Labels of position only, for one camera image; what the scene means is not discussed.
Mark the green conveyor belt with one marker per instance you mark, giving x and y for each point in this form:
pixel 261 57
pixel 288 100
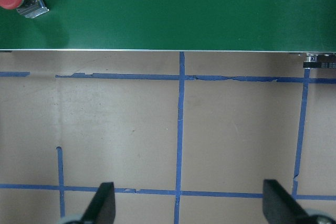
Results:
pixel 175 25

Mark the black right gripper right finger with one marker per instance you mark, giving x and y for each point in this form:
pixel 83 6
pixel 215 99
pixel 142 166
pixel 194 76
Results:
pixel 280 208

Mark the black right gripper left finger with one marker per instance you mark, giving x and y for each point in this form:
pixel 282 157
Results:
pixel 102 207

